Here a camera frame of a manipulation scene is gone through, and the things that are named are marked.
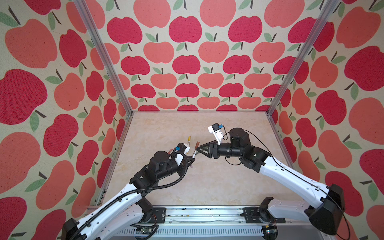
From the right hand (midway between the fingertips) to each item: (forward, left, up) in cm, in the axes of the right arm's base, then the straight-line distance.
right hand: (202, 147), depth 68 cm
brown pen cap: (0, +2, +2) cm, 3 cm away
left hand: (-4, +3, -5) cm, 7 cm away
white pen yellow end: (+23, +9, -28) cm, 37 cm away
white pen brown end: (-2, +3, 0) cm, 4 cm away
